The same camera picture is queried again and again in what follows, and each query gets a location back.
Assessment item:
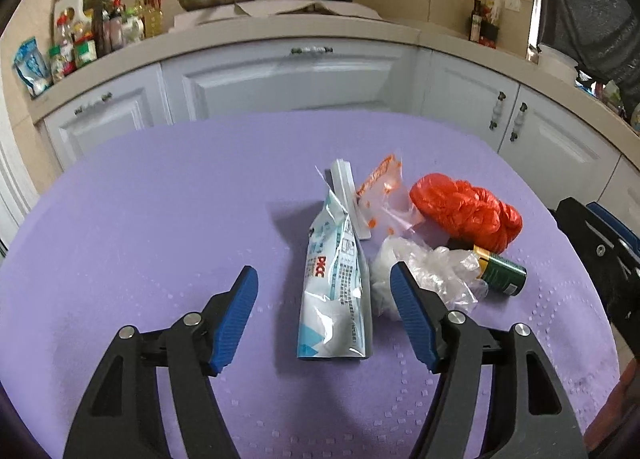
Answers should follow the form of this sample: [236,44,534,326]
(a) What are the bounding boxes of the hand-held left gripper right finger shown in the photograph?
[390,261,588,459]

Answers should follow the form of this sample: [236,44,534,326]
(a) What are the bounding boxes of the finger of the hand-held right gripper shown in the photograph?
[556,196,640,290]
[587,201,640,252]

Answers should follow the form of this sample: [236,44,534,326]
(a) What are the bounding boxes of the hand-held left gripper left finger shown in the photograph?
[62,265,259,459]

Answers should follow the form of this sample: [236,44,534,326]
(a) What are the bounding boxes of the clear plastic glove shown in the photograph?
[370,234,488,320]

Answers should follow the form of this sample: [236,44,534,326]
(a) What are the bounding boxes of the white blue pouch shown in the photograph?
[297,189,375,362]

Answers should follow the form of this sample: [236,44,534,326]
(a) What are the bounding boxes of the large red plastic bag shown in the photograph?
[410,173,524,254]

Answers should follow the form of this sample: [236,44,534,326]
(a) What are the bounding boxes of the clear orange-printed bag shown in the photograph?
[356,153,426,240]

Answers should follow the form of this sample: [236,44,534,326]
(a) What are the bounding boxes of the white plastic sealing clip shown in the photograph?
[325,159,373,242]

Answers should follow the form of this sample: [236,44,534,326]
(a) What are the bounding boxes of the white cabinet door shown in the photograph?
[595,154,640,220]
[500,84,623,190]
[425,51,521,152]
[44,84,173,170]

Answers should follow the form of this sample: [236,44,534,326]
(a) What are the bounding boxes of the purple tablecloth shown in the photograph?
[0,111,623,459]

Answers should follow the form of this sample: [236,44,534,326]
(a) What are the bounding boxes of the white plastic container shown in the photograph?
[537,43,578,84]

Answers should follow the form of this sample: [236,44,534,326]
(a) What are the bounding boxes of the dark curtain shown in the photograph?
[537,0,640,104]

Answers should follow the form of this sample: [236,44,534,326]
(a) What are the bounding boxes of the dark olive oil bottle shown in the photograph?
[469,0,483,42]

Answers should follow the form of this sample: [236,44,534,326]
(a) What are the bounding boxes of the white drawer front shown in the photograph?
[160,36,416,122]

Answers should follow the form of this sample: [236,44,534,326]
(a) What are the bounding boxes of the beige kitchen countertop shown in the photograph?
[27,21,640,150]

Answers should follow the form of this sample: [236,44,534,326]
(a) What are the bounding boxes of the cardboard sheet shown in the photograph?
[172,0,383,30]

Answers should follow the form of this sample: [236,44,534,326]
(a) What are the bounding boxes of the row of condiment bottles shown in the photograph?
[52,0,166,82]

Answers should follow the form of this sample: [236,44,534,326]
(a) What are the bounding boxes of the blue snack packet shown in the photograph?
[12,37,53,98]

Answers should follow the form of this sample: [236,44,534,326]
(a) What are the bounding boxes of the white cabinet handle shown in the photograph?
[510,102,529,143]
[489,91,506,131]
[74,93,113,116]

